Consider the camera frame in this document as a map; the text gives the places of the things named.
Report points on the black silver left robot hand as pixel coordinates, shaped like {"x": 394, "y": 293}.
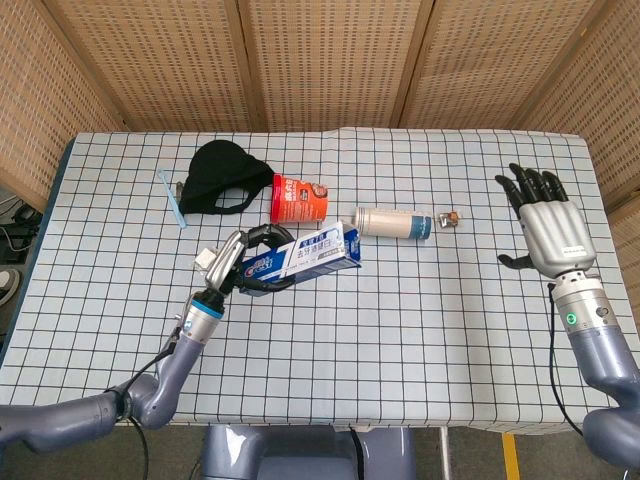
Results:
{"x": 225, "y": 260}

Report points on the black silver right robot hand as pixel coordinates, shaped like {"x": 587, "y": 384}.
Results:
{"x": 555, "y": 230}

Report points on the blue white toothpaste box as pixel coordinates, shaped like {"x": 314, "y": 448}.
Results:
{"x": 315, "y": 252}

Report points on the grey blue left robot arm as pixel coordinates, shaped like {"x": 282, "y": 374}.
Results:
{"x": 170, "y": 380}

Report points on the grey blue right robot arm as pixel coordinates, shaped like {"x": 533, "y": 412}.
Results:
{"x": 600, "y": 350}

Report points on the small white sachet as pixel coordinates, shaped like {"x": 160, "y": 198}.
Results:
{"x": 204, "y": 259}

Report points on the light blue toothbrush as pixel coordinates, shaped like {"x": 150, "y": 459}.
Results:
{"x": 175, "y": 202}

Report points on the black knit cap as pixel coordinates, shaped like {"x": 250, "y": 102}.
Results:
{"x": 220, "y": 172}

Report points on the red instant noodle cup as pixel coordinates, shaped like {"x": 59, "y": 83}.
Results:
{"x": 297, "y": 202}

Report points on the small brown candy wrapper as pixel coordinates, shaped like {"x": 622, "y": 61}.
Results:
{"x": 450, "y": 219}

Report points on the woven bamboo screen panel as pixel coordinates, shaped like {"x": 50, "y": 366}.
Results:
{"x": 35, "y": 100}
{"x": 490, "y": 60}
{"x": 330, "y": 60}
{"x": 150, "y": 60}
{"x": 610, "y": 100}

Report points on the cream and blue cylinder bottle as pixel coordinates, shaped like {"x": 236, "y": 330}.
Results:
{"x": 387, "y": 223}

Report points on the blue checked tablecloth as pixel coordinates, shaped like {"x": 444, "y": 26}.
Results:
{"x": 375, "y": 350}

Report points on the grey blue robot torso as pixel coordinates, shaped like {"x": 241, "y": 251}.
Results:
{"x": 300, "y": 455}

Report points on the grey black shoe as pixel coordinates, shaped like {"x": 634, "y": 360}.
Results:
{"x": 9, "y": 285}

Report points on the white table leg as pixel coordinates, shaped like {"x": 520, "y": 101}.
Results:
{"x": 445, "y": 455}

